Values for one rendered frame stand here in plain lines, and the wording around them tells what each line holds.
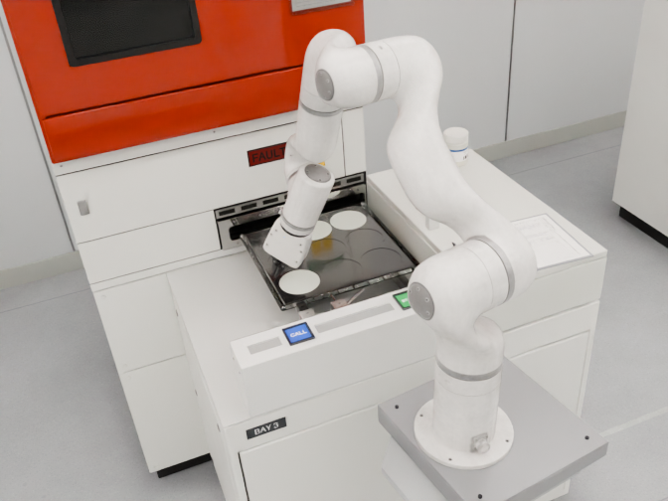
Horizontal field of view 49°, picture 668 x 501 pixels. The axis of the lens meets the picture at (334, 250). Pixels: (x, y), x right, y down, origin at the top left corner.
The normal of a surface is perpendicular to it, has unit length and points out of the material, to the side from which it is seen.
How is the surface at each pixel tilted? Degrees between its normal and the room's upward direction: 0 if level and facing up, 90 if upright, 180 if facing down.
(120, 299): 90
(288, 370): 90
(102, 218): 90
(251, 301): 0
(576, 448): 2
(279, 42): 90
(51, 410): 0
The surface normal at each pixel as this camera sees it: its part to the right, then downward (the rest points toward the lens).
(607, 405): -0.07, -0.83
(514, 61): 0.37, 0.50
